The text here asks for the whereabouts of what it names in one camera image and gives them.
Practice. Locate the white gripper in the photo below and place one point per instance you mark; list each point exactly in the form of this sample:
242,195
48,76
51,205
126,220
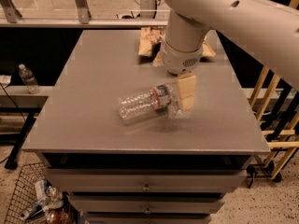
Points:
179,62

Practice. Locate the clear plastic water bottle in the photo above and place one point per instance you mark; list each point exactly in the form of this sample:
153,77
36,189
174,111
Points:
158,99

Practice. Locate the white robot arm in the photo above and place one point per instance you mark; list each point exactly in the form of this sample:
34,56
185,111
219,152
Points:
267,31

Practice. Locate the small water bottle on bench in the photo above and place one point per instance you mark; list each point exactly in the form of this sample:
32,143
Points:
29,79

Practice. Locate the brown snack bag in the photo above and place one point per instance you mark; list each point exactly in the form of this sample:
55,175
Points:
150,45

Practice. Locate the grey drawer cabinet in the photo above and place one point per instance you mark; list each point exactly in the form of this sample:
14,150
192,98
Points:
152,169

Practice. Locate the grey side bench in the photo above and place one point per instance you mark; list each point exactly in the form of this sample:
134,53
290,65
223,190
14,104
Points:
18,100

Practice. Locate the bottles in basket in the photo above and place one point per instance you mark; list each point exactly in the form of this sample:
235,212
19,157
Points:
49,201

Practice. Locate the metal railing frame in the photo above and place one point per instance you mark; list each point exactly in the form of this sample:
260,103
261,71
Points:
82,13

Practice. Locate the wire basket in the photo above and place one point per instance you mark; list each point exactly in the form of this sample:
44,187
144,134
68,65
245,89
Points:
24,194

